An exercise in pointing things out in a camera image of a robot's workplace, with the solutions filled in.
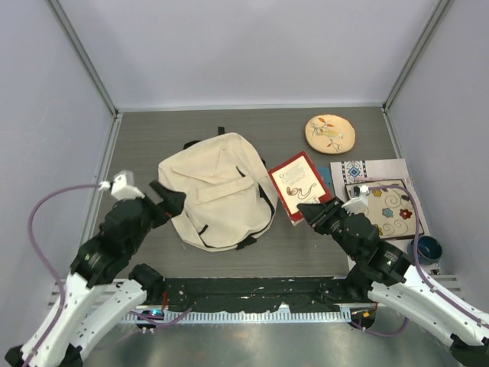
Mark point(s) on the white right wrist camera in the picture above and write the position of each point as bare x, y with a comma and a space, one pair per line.
359, 199

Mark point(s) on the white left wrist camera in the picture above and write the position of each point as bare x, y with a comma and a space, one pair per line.
122, 187

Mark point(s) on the black mounting base plate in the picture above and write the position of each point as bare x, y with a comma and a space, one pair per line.
257, 295

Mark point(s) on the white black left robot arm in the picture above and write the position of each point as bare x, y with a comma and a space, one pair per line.
69, 332

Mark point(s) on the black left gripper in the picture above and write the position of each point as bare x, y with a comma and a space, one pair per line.
173, 201

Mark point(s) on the patterned white placemat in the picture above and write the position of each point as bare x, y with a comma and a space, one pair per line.
351, 172

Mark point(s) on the cream canvas backpack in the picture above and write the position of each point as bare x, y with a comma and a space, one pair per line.
230, 199

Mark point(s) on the white slotted cable duct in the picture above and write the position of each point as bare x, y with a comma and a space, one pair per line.
282, 315

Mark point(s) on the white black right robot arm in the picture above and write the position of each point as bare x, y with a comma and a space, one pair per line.
386, 275

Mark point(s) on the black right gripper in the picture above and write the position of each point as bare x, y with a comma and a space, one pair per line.
315, 214

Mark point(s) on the blue ceramic mug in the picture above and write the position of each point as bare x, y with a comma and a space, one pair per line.
429, 251

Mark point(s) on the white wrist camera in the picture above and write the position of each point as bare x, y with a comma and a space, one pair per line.
122, 187
359, 199

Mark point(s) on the round bird pattern plate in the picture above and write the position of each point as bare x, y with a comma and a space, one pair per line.
330, 134

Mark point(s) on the red bordered book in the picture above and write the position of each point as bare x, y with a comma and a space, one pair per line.
297, 181

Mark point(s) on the small blue wallet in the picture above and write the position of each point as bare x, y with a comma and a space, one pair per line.
325, 174

